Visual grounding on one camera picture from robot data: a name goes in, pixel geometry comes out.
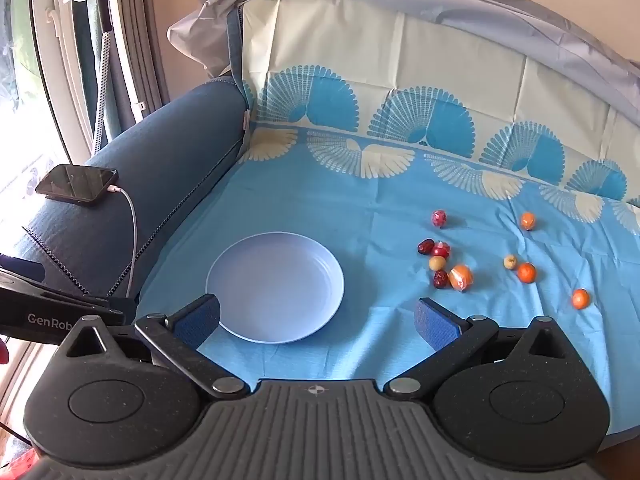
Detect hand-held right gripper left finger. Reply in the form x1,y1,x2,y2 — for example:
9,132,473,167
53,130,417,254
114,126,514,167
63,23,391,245
62,294,251,403

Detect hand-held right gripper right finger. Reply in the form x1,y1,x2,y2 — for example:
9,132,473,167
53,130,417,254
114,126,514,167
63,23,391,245
382,297,583,401

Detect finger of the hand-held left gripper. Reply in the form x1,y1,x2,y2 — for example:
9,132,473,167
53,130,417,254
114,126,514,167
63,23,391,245
0,267,137,314

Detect plastic-wrapped orange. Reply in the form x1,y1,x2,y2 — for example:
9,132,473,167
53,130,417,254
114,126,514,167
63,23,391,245
448,265,474,292

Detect light blue round plate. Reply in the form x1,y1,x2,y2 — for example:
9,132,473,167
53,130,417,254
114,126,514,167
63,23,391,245
205,232,346,345

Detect black smartphone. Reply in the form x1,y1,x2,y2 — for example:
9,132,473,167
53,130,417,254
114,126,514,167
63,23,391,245
35,164,119,206

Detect blue fan-print cloth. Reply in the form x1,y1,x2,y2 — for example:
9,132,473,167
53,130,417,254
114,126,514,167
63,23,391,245
135,0,640,441

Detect white charging cable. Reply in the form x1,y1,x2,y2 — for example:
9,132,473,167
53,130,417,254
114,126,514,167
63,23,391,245
106,186,139,306

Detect white window frame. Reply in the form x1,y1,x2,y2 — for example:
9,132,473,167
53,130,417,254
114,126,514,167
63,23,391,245
30,0,98,161

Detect garment steamer with hose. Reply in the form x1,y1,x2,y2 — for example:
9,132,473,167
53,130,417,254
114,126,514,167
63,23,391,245
70,0,123,156

